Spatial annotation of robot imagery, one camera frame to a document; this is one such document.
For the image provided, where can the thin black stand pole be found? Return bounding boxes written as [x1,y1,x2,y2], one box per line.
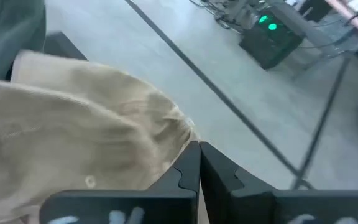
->
[290,51,354,191]

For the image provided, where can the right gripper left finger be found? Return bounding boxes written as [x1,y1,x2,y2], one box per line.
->
[39,141,201,224]

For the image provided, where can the tangled equipment cables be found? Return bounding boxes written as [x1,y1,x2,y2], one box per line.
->
[190,0,262,34]

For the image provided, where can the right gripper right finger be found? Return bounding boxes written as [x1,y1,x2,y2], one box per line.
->
[200,141,358,224]

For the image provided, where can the beige cotton cap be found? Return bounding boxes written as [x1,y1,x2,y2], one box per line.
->
[0,49,200,224]

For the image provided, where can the black computer tower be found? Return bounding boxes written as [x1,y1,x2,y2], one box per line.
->
[238,11,305,70]

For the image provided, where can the black box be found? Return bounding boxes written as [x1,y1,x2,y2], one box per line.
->
[298,0,334,23]

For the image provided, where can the pink bar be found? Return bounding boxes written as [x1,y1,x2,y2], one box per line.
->
[324,0,358,35]

